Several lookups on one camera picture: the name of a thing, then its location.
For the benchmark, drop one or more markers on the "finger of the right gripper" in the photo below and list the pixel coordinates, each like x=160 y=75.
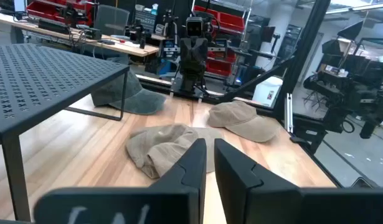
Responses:
x=191 y=49
x=197 y=49

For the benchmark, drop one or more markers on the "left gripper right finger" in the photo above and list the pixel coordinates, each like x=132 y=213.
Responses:
x=238 y=186

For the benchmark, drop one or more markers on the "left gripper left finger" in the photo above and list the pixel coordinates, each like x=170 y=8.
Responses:
x=192 y=168

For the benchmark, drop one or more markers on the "beige baseball cap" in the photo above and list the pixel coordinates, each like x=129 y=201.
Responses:
x=241 y=121
x=160 y=146

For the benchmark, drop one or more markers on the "dark green baseball cap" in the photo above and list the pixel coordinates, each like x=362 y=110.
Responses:
x=138 y=99

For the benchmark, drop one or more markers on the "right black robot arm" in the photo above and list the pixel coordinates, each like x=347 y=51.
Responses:
x=191 y=85

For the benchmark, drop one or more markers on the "red storage bin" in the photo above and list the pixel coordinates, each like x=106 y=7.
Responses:
x=219 y=67
x=231 y=21

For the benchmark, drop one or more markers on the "blue box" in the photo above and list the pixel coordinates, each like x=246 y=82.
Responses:
x=167 y=68

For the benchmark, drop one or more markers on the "small parts drawer cabinet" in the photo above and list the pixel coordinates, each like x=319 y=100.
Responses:
x=146 y=20

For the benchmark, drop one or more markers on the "long wooden workbench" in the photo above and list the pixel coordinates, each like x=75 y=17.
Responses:
x=122 y=47

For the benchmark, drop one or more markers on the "white plastic bin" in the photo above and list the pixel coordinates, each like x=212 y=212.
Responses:
x=267 y=91

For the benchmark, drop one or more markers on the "grey mesh office chair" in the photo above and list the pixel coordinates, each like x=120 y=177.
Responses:
x=111 y=20

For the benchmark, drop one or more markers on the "black equipment box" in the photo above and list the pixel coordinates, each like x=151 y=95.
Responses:
x=93 y=33
x=54 y=26

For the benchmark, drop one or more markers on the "black robot workstation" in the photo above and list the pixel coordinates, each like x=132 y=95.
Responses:
x=350 y=93

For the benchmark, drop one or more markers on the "black perforated metal rack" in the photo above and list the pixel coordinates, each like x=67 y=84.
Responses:
x=38 y=77

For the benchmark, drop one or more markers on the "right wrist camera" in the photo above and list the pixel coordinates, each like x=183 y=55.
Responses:
x=194 y=27

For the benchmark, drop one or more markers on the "silver metal bracket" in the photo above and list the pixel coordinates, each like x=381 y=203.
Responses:
x=289 y=112

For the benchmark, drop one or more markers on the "red bin wall rack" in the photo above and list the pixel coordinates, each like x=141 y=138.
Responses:
x=41 y=9

